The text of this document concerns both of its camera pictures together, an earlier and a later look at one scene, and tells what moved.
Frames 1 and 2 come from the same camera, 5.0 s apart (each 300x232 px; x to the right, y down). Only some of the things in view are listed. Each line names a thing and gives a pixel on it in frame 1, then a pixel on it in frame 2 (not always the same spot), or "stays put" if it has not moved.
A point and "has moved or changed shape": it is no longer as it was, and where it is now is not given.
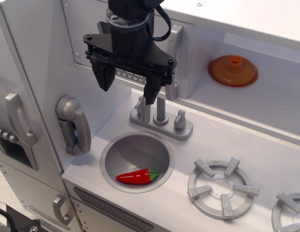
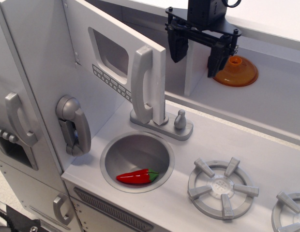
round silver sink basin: [135, 151] stays put
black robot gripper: [126, 42] to [206, 19]
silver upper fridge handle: [13, 102] stays put
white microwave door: [81, 18] has moved or changed shape
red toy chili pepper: [137, 177] stays put
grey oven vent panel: [113, 209] stays put
